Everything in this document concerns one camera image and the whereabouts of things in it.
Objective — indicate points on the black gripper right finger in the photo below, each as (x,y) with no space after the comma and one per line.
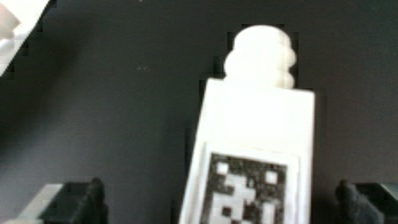
(366,203)

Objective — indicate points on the white square tabletop with sockets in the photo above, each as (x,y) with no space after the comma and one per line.
(20,14)

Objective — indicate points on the white table leg with tag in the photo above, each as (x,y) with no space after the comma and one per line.
(249,177)

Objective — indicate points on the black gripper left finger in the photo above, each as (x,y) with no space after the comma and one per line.
(68,204)

